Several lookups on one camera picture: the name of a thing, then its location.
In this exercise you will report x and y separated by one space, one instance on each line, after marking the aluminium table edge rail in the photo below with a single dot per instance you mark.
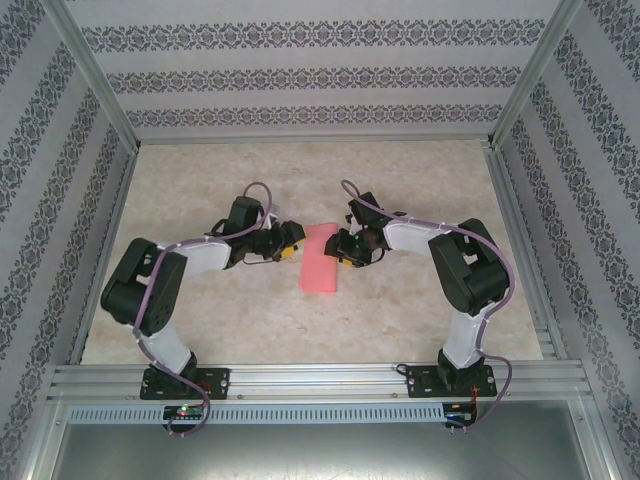
107 250
515 225

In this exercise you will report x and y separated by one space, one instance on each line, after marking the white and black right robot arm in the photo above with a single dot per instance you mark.
457 335

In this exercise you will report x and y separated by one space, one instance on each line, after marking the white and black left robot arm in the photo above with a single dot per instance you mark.
172 340

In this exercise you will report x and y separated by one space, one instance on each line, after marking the pink cloth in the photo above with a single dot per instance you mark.
320 265

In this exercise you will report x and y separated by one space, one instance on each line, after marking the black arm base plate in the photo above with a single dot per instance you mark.
220 382
420 382

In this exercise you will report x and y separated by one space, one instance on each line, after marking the small controller circuit board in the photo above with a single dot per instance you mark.
175 413
460 412

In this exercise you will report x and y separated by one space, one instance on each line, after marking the grey sheet metal panel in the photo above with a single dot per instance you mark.
320 455

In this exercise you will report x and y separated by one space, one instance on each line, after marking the wide aluminium mounting rail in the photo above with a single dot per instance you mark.
315 382

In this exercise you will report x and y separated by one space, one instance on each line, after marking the aluminium frame post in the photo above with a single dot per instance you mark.
40 445
531 75
97 75
600 445

